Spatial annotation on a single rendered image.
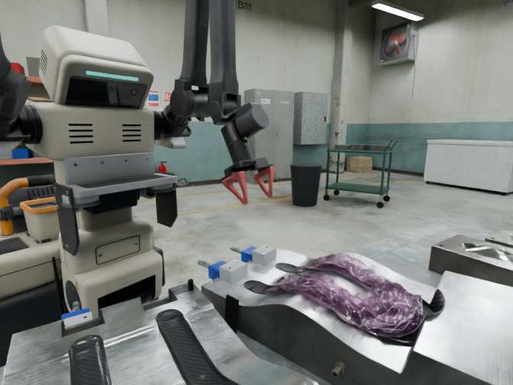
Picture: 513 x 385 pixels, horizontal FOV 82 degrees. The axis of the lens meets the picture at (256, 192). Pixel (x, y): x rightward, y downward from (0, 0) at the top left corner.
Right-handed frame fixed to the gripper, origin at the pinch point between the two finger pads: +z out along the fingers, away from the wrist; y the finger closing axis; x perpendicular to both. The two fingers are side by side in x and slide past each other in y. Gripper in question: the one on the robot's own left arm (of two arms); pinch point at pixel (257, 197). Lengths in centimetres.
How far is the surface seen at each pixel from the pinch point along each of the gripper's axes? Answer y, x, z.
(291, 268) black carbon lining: -2.5, -4.1, 18.5
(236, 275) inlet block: -15.4, -0.3, 14.5
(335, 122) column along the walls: 676, 247, -162
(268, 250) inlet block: -3.3, -0.2, 12.9
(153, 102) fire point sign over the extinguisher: 259, 379, -264
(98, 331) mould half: -42.2, -0.4, 12.2
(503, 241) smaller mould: 47, -38, 35
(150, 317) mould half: -35.9, -2.9, 13.4
